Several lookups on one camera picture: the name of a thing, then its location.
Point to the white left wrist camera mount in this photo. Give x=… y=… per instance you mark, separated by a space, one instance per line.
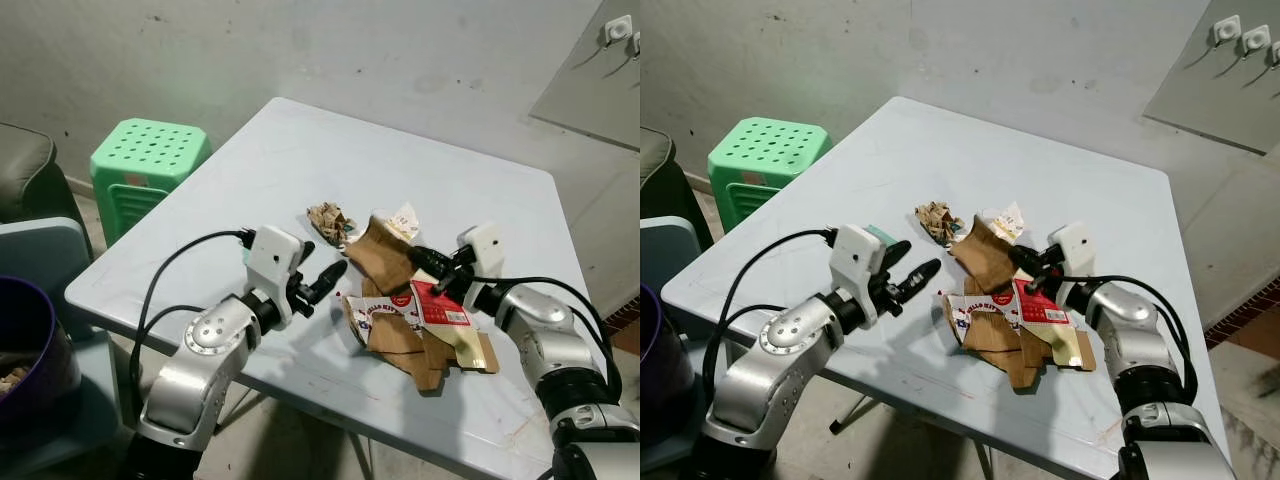
x=275 y=255
x=855 y=255

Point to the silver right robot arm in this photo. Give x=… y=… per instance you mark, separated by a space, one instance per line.
x=1125 y=340
x=545 y=325

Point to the white paper scrap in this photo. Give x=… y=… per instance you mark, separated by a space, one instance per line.
x=1010 y=220
x=405 y=220

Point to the beige trash in bin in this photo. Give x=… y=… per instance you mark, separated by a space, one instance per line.
x=12 y=375

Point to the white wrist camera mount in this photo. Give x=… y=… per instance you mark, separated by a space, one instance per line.
x=275 y=255
x=482 y=245
x=855 y=255
x=1072 y=245

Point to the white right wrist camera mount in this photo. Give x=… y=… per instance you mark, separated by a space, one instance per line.
x=482 y=245
x=1072 y=245

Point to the dark grey sofa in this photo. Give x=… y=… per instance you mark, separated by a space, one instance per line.
x=665 y=170
x=25 y=170

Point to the blue grey chair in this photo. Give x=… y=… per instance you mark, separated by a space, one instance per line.
x=662 y=245
x=40 y=250

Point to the green plastic stool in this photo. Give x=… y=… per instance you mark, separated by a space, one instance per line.
x=150 y=150
x=770 y=150

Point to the flattened red white carton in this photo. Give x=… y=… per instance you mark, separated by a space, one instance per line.
x=1030 y=315
x=430 y=310

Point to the grey metal table leg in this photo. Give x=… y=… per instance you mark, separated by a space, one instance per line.
x=362 y=455
x=852 y=412
x=984 y=460

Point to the brown cardboard piece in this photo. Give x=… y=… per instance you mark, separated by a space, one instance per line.
x=385 y=260
x=985 y=258

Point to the white wall socket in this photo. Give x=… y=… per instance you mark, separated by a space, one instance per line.
x=620 y=32
x=1255 y=40
x=636 y=44
x=1226 y=30

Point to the purple rubbish bin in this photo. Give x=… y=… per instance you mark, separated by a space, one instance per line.
x=30 y=330
x=650 y=340

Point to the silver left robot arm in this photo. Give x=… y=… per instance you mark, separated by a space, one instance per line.
x=770 y=370
x=200 y=370

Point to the crumpled brown paper ball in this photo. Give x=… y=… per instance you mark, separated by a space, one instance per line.
x=328 y=220
x=938 y=220

